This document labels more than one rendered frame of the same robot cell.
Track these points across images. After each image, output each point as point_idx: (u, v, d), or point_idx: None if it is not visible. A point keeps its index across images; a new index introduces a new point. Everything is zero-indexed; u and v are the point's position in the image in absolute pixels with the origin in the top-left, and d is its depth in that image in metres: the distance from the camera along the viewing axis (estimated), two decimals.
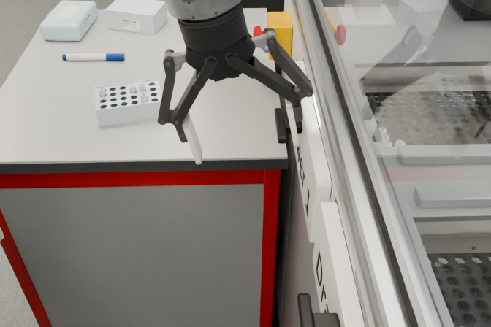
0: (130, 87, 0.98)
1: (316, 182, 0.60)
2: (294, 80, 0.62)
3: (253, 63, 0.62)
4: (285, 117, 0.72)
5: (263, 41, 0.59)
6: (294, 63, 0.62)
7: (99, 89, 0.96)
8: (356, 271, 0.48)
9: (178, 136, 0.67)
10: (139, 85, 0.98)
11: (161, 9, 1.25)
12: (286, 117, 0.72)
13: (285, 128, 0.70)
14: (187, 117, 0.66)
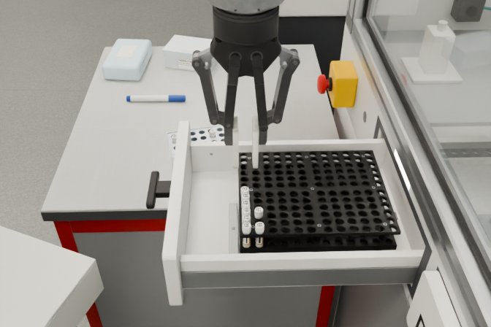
0: (241, 193, 0.75)
1: (162, 255, 0.64)
2: (278, 102, 0.64)
3: None
4: (158, 181, 0.76)
5: (288, 55, 0.61)
6: (286, 90, 0.64)
7: (172, 136, 1.01)
8: None
9: (224, 138, 0.68)
10: (210, 132, 1.03)
11: None
12: (159, 181, 0.76)
13: (155, 193, 0.74)
14: (237, 122, 0.67)
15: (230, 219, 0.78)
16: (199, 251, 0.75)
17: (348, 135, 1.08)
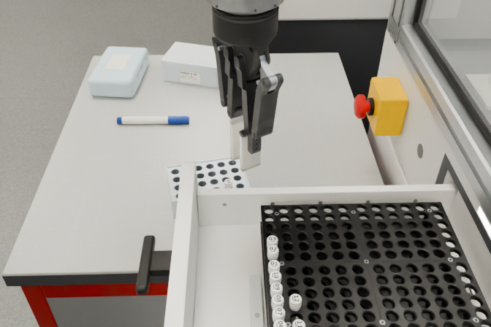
0: (269, 269, 0.54)
1: None
2: (253, 117, 0.61)
3: (253, 80, 0.61)
4: (153, 252, 0.55)
5: (264, 75, 0.57)
6: (269, 112, 0.61)
7: (272, 241, 0.56)
8: None
9: (230, 125, 0.70)
10: (269, 255, 0.55)
11: None
12: (155, 252, 0.55)
13: (148, 271, 0.53)
14: (241, 117, 0.68)
15: (252, 301, 0.57)
16: None
17: (391, 168, 0.87)
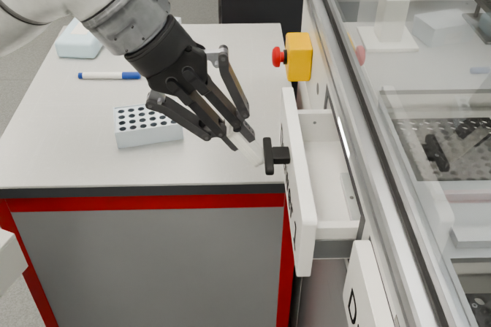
0: None
1: (302, 220, 0.59)
2: (234, 100, 0.63)
3: (205, 81, 0.63)
4: (272, 147, 0.71)
5: (215, 55, 0.60)
6: (237, 84, 0.64)
7: None
8: (396, 317, 0.47)
9: (228, 146, 0.69)
10: None
11: None
12: (275, 147, 0.71)
13: (272, 159, 0.69)
14: (229, 126, 0.67)
15: (345, 188, 0.74)
16: (318, 221, 0.70)
17: None
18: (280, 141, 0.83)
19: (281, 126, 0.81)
